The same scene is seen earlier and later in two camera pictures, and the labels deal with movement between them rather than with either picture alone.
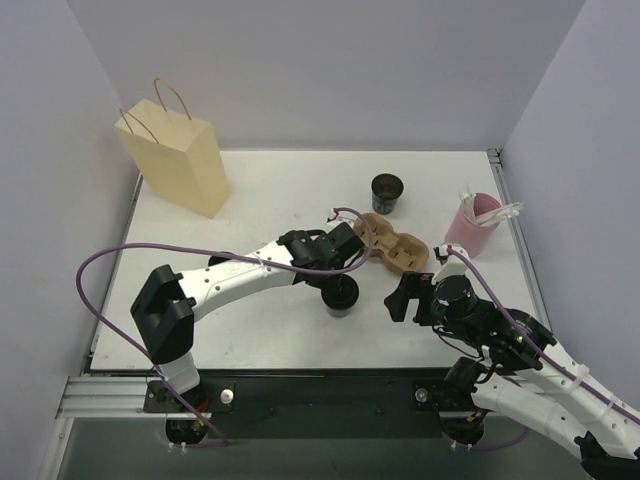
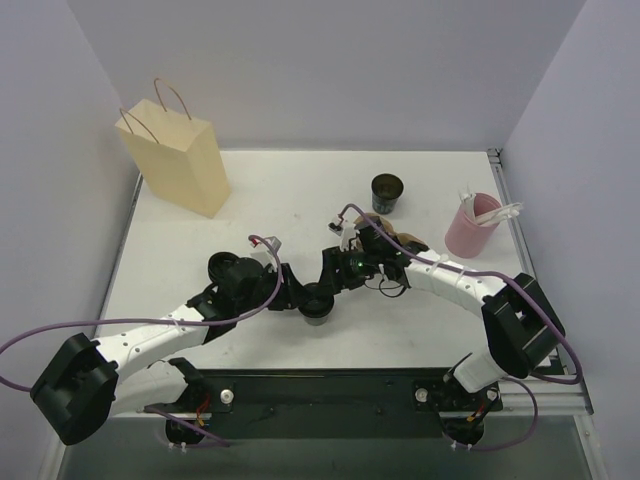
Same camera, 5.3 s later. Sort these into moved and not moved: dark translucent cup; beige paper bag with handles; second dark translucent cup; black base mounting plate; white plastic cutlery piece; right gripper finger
Moved: dark translucent cup; right gripper finger
Not moved: second dark translucent cup; black base mounting plate; white plastic cutlery piece; beige paper bag with handles
